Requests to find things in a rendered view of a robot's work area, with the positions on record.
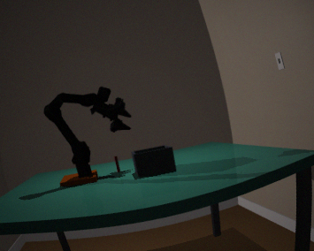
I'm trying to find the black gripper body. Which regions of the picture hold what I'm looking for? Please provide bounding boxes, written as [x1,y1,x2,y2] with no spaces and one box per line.
[102,104,121,133]

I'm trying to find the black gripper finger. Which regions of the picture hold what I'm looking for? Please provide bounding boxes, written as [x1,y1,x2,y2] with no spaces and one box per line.
[116,120,131,132]
[119,109,131,118]

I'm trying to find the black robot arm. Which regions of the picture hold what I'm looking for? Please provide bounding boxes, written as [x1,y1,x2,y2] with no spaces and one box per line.
[44,87,126,178]

